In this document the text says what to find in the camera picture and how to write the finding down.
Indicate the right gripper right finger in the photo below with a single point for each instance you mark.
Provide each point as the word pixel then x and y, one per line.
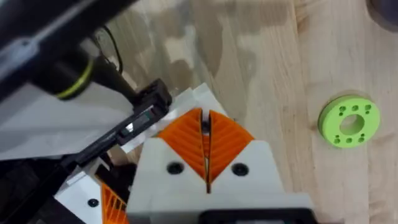
pixel 245 186

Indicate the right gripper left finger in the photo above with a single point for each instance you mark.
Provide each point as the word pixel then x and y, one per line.
pixel 168 186

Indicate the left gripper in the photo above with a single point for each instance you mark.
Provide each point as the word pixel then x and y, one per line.
pixel 46 130

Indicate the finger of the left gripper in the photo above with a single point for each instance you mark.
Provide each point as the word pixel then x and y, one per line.
pixel 199 98

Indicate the green disc with holes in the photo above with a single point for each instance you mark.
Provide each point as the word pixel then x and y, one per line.
pixel 335 130

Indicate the dark round container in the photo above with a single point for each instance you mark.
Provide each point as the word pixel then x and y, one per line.
pixel 385 11

